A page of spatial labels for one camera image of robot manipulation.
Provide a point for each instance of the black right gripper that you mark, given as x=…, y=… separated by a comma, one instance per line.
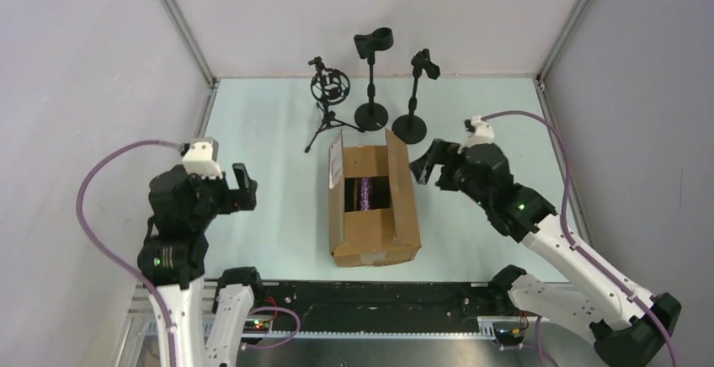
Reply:
x=446, y=165

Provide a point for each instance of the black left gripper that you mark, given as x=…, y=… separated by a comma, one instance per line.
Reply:
x=230, y=196

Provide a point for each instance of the purple glitter microphone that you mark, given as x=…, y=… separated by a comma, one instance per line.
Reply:
x=365, y=193

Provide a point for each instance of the brown cardboard box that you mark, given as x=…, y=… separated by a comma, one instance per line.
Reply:
x=372, y=212

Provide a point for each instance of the black tripod shock mount stand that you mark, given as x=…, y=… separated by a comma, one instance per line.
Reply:
x=329, y=87

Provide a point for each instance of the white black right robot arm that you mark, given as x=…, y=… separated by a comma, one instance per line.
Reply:
x=626, y=324

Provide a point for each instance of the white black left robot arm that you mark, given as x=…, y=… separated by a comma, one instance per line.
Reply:
x=172, y=259

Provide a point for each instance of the black round-base clamp stand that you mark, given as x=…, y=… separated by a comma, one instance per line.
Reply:
x=410, y=128

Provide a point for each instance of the black round-base clip stand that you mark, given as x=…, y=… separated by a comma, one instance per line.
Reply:
x=372, y=116

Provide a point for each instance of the left base circuit board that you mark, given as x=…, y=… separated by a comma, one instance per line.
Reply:
x=256, y=327

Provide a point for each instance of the base circuit board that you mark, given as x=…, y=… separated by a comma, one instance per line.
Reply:
x=509, y=337
x=256, y=327

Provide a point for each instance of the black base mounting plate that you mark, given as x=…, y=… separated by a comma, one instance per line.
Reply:
x=386, y=307

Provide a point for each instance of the right base circuit board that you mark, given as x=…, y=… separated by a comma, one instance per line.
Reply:
x=509, y=337

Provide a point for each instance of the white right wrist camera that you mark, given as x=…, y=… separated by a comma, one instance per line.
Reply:
x=479, y=132

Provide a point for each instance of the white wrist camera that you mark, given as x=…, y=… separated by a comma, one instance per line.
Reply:
x=479, y=132
x=200, y=158

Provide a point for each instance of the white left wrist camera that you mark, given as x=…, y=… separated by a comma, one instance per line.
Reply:
x=200, y=158

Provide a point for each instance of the grey slotted cable duct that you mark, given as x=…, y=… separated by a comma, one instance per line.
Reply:
x=486, y=332

